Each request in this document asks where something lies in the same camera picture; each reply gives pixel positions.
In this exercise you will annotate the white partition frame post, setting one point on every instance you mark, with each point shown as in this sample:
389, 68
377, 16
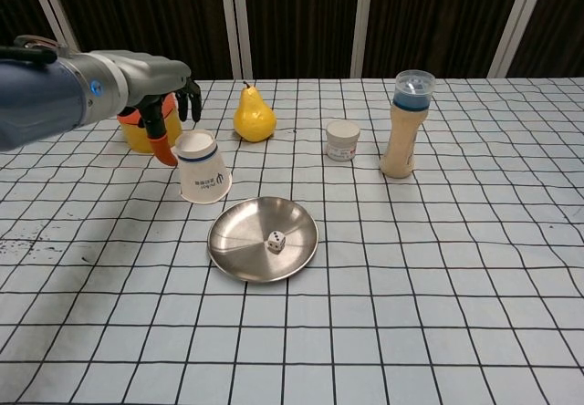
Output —
57, 13
518, 22
363, 22
239, 22

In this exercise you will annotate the white paper cup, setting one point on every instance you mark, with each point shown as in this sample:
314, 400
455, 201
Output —
203, 168

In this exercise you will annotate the white die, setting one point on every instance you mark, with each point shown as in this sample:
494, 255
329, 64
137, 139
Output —
276, 242

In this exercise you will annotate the beige bottle with blue cap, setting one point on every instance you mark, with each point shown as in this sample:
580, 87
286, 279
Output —
401, 140

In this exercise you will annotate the yellow pear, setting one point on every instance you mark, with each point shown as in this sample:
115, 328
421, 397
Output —
254, 117

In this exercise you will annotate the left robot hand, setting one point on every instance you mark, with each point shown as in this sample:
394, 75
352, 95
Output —
155, 74

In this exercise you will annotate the round steel plate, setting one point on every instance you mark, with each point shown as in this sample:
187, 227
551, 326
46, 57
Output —
242, 250

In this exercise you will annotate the orange cube block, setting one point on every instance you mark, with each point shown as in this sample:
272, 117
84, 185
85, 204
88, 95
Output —
130, 117

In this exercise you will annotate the small white jar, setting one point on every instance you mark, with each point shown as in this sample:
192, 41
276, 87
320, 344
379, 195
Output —
342, 142

